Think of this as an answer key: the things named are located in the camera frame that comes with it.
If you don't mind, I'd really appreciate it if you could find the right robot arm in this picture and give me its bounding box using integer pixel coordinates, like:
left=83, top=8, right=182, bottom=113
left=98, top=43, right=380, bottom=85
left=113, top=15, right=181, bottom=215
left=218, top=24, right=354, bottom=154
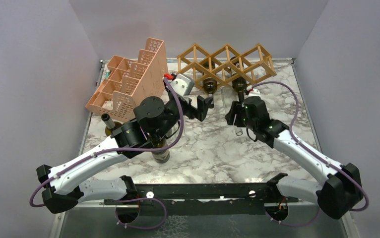
left=225, top=96, right=365, bottom=219

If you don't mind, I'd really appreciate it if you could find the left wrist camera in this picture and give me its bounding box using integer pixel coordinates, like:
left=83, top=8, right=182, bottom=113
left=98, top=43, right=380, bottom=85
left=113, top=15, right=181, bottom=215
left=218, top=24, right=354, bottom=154
left=164, top=73, right=194, bottom=97

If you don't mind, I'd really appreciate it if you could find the pink plastic organizer rack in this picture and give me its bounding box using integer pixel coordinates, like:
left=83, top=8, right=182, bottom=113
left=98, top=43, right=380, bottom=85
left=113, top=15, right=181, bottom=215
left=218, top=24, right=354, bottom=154
left=86, top=38, right=168, bottom=122

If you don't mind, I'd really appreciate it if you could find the green bottle white label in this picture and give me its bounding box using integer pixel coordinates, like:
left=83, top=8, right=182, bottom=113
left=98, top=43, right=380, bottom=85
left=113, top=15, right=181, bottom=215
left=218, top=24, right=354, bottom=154
left=151, top=138, right=170, bottom=164

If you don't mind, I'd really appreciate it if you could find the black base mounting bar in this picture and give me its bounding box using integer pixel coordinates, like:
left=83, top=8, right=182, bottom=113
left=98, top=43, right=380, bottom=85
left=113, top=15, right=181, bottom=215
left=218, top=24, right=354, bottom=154
left=103, top=182, right=283, bottom=216

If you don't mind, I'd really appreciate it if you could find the wooden wine rack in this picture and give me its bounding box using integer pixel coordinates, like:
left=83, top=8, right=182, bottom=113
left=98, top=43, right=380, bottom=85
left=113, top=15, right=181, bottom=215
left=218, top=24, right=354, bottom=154
left=177, top=43, right=277, bottom=90

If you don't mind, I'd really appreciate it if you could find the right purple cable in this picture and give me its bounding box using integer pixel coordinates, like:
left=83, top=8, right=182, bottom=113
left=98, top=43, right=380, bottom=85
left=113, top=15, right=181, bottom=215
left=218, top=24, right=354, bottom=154
left=251, top=81, right=370, bottom=228

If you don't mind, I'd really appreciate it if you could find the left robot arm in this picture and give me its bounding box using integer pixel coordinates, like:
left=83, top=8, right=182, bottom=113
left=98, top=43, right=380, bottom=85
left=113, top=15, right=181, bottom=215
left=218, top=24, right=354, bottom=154
left=35, top=96, right=212, bottom=214

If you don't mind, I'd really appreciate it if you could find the dark green embossed wine bottle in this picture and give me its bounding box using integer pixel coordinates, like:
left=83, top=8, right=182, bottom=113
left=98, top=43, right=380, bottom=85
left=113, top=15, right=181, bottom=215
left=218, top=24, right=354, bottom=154
left=230, top=56, right=247, bottom=103

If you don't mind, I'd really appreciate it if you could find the green bottle far left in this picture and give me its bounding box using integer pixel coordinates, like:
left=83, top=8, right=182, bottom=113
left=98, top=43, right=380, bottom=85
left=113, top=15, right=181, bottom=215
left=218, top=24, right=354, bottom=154
left=101, top=113, right=123, bottom=136

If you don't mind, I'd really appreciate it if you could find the clear glass bottle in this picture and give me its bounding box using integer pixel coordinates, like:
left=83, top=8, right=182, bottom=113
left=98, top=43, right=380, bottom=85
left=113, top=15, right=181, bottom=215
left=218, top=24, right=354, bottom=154
left=220, top=86, right=244, bottom=137

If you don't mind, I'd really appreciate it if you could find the green Primitivo wine bottle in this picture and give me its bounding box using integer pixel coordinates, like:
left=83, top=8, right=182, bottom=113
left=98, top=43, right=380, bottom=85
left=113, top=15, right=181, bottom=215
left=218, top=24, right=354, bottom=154
left=202, top=62, right=217, bottom=98

